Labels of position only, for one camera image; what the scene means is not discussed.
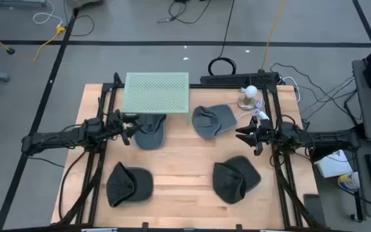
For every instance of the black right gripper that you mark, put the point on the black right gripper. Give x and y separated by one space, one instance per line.
264 135

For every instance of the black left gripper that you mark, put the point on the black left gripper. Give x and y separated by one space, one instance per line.
116 127

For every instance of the blue-grey cap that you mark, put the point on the blue-grey cap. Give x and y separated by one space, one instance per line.
150 135

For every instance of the light grey cap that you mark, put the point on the light grey cap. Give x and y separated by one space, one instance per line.
211 122

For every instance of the dark charcoal cap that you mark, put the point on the dark charcoal cap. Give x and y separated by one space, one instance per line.
127 187
234 180

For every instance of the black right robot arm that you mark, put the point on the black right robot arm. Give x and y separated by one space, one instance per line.
327 138

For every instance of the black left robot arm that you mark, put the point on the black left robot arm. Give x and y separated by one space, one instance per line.
50 140

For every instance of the white power adapter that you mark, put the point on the white power adapter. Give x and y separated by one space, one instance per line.
263 115

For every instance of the green perforated metal shelf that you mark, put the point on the green perforated metal shelf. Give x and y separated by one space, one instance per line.
156 93

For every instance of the white bulb brass lamp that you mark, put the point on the white bulb brass lamp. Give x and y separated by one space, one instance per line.
251 91

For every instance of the black desk bar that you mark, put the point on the black desk bar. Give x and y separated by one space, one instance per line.
319 154

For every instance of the white box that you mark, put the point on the white box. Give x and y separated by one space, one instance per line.
333 166

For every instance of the black flat pad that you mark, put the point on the black flat pad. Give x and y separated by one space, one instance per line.
314 209

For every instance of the white wipes tub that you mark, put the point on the white wipes tub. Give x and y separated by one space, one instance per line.
349 182

